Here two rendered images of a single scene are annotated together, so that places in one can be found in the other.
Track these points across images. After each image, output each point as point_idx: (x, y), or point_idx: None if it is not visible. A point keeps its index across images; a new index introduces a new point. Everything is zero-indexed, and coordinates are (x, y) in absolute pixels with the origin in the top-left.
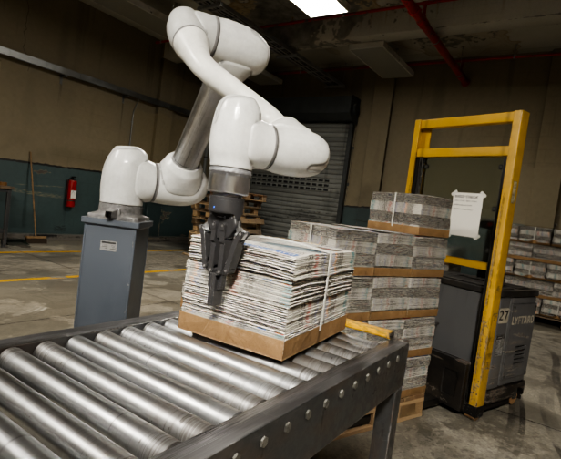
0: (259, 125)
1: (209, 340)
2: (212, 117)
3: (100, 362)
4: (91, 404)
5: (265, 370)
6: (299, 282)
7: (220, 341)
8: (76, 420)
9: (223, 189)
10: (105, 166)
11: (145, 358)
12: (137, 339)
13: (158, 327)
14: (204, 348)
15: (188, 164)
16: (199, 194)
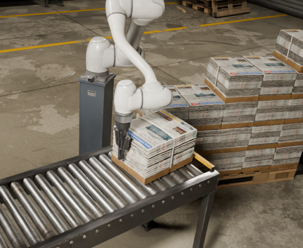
0: (133, 97)
1: None
2: (137, 35)
3: (78, 178)
4: (71, 201)
5: (136, 188)
6: (152, 157)
7: None
8: (66, 207)
9: (119, 121)
10: (87, 51)
11: (94, 177)
12: (94, 164)
13: (104, 157)
14: (118, 172)
15: None
16: None
